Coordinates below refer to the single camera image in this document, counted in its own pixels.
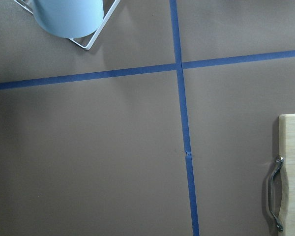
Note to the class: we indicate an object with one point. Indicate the light blue cup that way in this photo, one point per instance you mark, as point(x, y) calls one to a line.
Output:
point(69, 18)

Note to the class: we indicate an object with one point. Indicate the bamboo cutting board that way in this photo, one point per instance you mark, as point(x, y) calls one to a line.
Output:
point(287, 151)

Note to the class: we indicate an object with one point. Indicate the metal board handle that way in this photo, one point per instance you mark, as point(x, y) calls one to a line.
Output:
point(278, 164)

